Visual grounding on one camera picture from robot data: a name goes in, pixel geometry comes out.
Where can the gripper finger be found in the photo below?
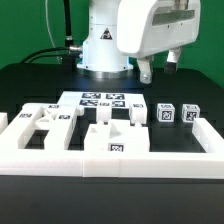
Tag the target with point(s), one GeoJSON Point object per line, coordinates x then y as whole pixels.
{"type": "Point", "coordinates": [146, 69]}
{"type": "Point", "coordinates": [172, 60]}

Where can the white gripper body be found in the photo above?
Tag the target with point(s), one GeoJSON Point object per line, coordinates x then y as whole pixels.
{"type": "Point", "coordinates": [148, 27]}

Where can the white chair seat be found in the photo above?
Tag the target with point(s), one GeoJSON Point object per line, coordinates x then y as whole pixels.
{"type": "Point", "coordinates": [117, 136]}

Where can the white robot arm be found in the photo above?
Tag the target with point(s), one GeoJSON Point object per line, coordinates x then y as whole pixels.
{"type": "Point", "coordinates": [101, 56]}

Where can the white marker cube left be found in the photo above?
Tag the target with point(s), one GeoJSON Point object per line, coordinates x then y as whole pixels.
{"type": "Point", "coordinates": [165, 112]}

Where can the white marker cube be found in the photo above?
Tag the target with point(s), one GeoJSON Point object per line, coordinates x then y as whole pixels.
{"type": "Point", "coordinates": [190, 112]}
{"type": "Point", "coordinates": [165, 112]}

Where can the white marker cube right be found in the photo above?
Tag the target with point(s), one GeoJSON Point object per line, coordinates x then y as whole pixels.
{"type": "Point", "coordinates": [190, 112]}

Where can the white block at left edge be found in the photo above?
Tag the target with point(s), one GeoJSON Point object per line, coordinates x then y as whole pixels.
{"type": "Point", "coordinates": [3, 121]}

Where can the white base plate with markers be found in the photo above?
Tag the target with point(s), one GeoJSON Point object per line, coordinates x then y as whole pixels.
{"type": "Point", "coordinates": [91, 99]}

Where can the white chair back frame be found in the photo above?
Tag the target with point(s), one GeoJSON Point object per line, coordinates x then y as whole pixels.
{"type": "Point", "coordinates": [58, 120]}

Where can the white U-shaped fence frame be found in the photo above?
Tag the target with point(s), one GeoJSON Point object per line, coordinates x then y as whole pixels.
{"type": "Point", "coordinates": [34, 160]}

